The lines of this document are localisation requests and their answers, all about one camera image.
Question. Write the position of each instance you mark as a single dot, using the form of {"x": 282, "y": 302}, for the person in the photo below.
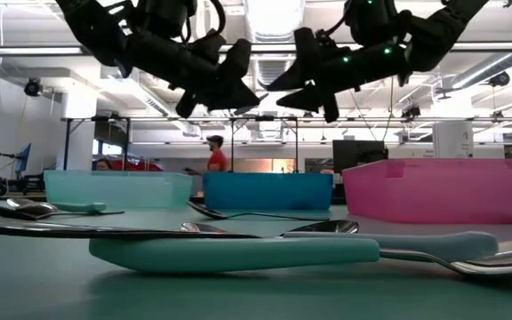
{"x": 103, "y": 165}
{"x": 217, "y": 160}

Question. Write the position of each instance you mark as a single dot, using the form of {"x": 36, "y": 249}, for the translucent teal plastic bin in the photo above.
{"x": 118, "y": 191}

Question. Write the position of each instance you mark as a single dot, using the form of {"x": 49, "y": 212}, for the blue plastic bin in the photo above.
{"x": 267, "y": 191}

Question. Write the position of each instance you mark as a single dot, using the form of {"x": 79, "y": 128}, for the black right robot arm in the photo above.
{"x": 442, "y": 26}

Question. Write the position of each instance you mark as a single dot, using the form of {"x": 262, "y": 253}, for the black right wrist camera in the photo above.
{"x": 371, "y": 22}

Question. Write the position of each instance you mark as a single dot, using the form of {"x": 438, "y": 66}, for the pink plastic bin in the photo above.
{"x": 442, "y": 191}

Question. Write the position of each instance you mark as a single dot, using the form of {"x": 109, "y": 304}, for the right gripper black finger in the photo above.
{"x": 307, "y": 53}
{"x": 314, "y": 98}

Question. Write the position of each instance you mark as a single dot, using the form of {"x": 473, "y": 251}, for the black background workstation frame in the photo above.
{"x": 67, "y": 146}

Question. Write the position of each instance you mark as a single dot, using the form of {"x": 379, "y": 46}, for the black ceiling camera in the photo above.
{"x": 33, "y": 87}
{"x": 499, "y": 79}
{"x": 410, "y": 112}

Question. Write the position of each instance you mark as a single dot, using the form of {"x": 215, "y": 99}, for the black background monitor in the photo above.
{"x": 358, "y": 155}

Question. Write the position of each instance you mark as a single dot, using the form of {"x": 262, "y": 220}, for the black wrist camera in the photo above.
{"x": 167, "y": 18}
{"x": 371, "y": 22}

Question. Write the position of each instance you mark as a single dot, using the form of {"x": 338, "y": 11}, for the background monitor on arm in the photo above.
{"x": 24, "y": 157}

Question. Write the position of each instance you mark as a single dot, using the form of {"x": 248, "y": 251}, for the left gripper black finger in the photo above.
{"x": 236, "y": 66}
{"x": 202, "y": 103}

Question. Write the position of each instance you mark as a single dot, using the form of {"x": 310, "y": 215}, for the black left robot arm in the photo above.
{"x": 96, "y": 31}

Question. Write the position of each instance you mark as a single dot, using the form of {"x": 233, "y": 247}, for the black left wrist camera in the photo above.
{"x": 167, "y": 18}

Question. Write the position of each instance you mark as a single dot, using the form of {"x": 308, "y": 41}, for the red background object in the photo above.
{"x": 149, "y": 166}

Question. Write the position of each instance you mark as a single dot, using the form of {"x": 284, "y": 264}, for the silver air duct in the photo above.
{"x": 274, "y": 18}

